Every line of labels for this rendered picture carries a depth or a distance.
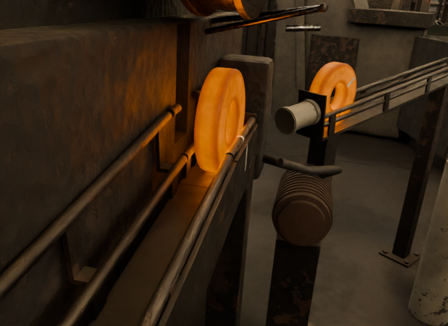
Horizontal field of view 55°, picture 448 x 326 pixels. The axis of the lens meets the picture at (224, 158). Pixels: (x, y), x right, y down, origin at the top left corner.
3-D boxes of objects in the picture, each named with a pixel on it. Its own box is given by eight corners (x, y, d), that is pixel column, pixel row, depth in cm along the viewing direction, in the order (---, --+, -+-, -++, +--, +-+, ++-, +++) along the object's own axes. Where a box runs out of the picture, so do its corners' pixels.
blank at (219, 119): (184, 128, 53) (209, 131, 52) (217, 43, 61) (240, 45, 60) (205, 190, 66) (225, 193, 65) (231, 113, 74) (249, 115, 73)
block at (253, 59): (207, 175, 89) (213, 57, 80) (216, 162, 96) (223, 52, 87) (259, 183, 87) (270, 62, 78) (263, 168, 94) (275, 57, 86)
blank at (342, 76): (316, 138, 105) (327, 142, 103) (299, 91, 95) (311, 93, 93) (350, 97, 110) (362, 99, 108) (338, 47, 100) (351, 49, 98)
